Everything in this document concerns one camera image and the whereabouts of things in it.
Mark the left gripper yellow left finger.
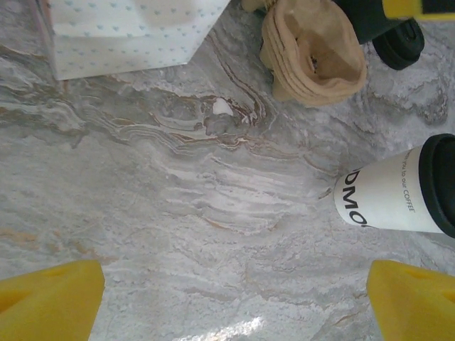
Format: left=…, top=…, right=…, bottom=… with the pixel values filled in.
left=0, top=259, right=106, bottom=341

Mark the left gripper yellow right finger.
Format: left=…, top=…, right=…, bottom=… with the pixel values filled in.
left=367, top=259, right=455, bottom=341

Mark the white black paper coffee cup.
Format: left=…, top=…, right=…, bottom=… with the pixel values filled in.
left=333, top=144, right=441, bottom=235

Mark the black plastic cup lid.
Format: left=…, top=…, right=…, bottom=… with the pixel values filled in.
left=418, top=134, right=455, bottom=239

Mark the white paper bag with handles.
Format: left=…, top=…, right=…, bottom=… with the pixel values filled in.
left=35, top=0, right=228, bottom=82

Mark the black plastic lid stack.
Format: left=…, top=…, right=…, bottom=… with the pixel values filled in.
left=373, top=19, right=426, bottom=70

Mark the paper cup stack black white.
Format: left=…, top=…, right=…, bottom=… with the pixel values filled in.
left=336, top=0, right=420, bottom=45

